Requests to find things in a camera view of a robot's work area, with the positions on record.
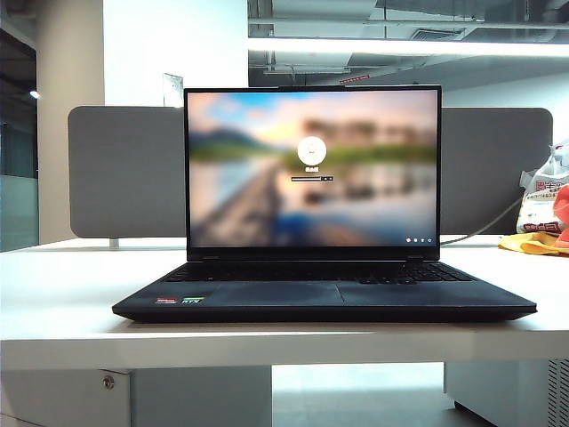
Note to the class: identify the black laptop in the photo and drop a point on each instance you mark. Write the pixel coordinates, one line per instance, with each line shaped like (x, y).
(289, 293)

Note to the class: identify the hanging ceiling lamp fixture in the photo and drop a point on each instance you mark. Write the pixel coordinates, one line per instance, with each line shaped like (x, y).
(306, 69)

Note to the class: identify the red ceiling sign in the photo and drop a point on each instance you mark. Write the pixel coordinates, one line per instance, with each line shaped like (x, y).
(354, 79)

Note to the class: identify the grey fabric desk divider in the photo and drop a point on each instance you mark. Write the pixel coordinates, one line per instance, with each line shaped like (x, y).
(124, 178)

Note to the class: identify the long ceiling light strip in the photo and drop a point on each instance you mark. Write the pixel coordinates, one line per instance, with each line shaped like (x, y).
(400, 46)

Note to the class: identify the white drawer cabinet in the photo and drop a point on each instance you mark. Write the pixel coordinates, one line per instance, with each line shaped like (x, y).
(186, 398)

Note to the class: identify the ceiling air vent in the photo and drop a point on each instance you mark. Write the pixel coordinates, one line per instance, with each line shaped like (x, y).
(438, 34)

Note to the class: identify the round silver drawer lock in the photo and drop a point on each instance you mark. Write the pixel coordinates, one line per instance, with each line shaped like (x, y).
(107, 381)

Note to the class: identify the yellow cloth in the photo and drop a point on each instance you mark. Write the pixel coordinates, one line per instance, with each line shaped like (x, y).
(529, 247)

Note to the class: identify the white plastic bag red print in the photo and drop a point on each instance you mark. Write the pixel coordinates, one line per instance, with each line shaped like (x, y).
(540, 204)

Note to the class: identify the white cabinet with vent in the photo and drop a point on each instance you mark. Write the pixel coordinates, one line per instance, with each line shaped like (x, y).
(502, 387)

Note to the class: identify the orange red plastic bag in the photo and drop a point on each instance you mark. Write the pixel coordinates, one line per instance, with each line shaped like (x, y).
(563, 218)

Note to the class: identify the paper notice on wall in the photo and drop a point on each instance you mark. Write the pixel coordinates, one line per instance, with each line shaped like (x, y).
(173, 89)

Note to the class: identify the silver divider bracket foot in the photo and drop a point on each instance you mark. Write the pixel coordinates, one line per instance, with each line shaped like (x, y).
(114, 243)

